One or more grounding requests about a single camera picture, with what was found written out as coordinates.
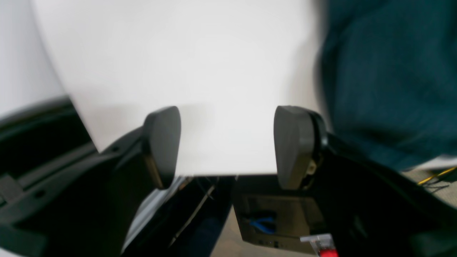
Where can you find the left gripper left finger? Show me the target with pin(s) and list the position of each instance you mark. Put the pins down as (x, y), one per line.
(87, 209)

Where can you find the black equipment box under table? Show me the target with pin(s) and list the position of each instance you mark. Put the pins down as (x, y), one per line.
(269, 216)

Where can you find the red and white tool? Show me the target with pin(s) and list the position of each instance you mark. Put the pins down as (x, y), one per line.
(322, 244)

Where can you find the dark teal T-shirt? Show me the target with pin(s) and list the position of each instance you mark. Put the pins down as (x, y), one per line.
(389, 76)

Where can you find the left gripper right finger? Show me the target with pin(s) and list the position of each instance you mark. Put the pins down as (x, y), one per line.
(370, 210)

